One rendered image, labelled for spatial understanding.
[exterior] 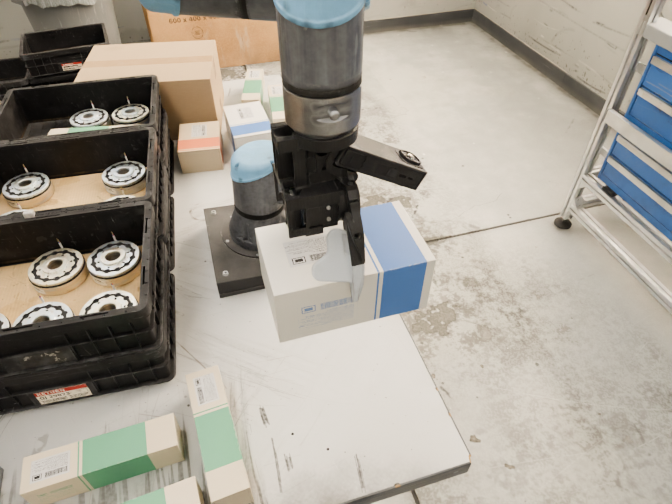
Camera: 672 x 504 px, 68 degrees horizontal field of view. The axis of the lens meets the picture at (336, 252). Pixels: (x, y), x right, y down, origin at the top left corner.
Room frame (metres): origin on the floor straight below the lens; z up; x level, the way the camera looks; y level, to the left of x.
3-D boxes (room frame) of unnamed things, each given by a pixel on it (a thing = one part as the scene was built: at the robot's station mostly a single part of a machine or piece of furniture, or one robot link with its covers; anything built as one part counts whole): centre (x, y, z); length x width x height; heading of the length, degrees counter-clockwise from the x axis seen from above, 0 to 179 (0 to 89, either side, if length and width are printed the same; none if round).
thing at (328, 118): (0.44, 0.01, 1.33); 0.08 x 0.08 x 0.05
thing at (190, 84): (1.55, 0.59, 0.80); 0.40 x 0.30 x 0.20; 97
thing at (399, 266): (0.45, -0.01, 1.10); 0.20 x 0.12 x 0.09; 107
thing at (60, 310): (0.54, 0.52, 0.86); 0.10 x 0.10 x 0.01
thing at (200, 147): (1.31, 0.41, 0.74); 0.16 x 0.12 x 0.07; 10
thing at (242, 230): (0.91, 0.18, 0.80); 0.15 x 0.15 x 0.10
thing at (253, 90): (1.68, 0.30, 0.73); 0.24 x 0.06 x 0.06; 3
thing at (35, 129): (1.20, 0.68, 0.87); 0.40 x 0.30 x 0.11; 103
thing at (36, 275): (0.68, 0.55, 0.86); 0.10 x 0.10 x 0.01
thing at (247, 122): (1.39, 0.27, 0.74); 0.20 x 0.12 x 0.09; 19
